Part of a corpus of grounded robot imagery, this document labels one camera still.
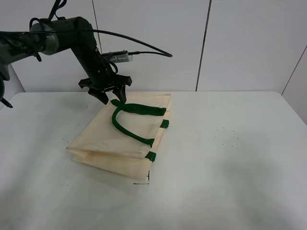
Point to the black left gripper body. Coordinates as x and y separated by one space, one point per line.
102 74

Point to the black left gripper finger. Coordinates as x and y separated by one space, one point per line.
120 92
101 96

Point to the cream linen bag green handles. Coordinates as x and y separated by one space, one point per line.
124 138

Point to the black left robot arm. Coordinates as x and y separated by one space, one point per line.
51 37

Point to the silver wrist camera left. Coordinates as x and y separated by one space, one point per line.
118 57

